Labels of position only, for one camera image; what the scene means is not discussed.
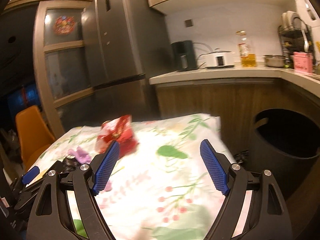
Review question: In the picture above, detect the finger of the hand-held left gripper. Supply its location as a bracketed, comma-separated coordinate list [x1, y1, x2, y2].
[11, 166, 41, 193]
[14, 160, 66, 210]

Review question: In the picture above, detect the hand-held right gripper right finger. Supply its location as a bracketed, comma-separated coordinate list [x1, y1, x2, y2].
[199, 139, 293, 240]

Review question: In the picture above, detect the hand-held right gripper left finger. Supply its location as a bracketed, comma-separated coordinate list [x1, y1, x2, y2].
[26, 140, 121, 240]

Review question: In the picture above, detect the red snack wrapper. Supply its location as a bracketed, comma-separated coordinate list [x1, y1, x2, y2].
[96, 114, 139, 154]

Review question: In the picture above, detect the black trash bin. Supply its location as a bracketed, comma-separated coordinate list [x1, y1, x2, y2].
[251, 108, 320, 200]

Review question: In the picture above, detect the black plastic bag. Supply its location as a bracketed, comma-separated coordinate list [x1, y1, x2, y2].
[61, 156, 82, 173]

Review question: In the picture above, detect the purple plastic bag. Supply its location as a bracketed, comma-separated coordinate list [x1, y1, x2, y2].
[68, 147, 92, 164]

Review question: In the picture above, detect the orange chair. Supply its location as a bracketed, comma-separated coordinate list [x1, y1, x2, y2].
[15, 105, 55, 165]

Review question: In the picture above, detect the floral tablecloth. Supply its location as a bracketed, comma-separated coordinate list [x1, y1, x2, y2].
[25, 114, 240, 240]

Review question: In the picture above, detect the wooden kitchen counter cabinet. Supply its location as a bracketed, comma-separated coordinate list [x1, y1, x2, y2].
[149, 64, 320, 205]

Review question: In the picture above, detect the wooden glass sliding door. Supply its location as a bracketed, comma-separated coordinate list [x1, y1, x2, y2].
[32, 0, 100, 133]

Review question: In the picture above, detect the white rice cooker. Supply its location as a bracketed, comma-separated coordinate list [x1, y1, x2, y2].
[200, 48, 235, 69]

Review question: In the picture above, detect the cooking oil bottle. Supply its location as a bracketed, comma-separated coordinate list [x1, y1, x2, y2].
[235, 30, 258, 68]

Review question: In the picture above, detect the dark green air fryer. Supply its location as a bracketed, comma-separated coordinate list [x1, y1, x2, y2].
[171, 40, 198, 72]

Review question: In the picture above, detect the steel pot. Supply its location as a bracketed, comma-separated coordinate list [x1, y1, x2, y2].
[262, 54, 287, 68]

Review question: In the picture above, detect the grey refrigerator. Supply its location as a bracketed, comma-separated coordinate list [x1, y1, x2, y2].
[81, 0, 175, 130]

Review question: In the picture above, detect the pink box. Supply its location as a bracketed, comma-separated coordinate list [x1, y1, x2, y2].
[293, 51, 313, 74]

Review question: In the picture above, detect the red round door decoration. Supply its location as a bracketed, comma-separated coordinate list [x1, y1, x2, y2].
[54, 15, 77, 33]

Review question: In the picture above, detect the black dish rack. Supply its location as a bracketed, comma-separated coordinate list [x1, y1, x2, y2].
[277, 10, 314, 58]

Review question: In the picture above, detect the white ladle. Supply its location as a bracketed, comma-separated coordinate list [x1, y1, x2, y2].
[301, 29, 310, 52]

